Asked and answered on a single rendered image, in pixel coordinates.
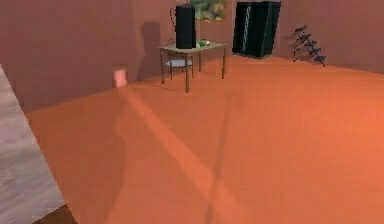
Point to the black cabinet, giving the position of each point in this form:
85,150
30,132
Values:
255,28

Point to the tall black box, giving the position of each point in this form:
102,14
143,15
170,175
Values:
185,26

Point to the green framed wall picture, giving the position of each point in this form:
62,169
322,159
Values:
209,9

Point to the olive wooden table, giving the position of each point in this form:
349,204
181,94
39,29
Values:
191,49

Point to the black tiered rack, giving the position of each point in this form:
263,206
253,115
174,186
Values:
309,44

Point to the grey white slab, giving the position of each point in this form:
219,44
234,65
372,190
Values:
20,160

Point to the white seat chair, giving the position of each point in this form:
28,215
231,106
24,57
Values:
179,63

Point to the green round object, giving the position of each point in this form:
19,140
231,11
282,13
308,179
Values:
202,43

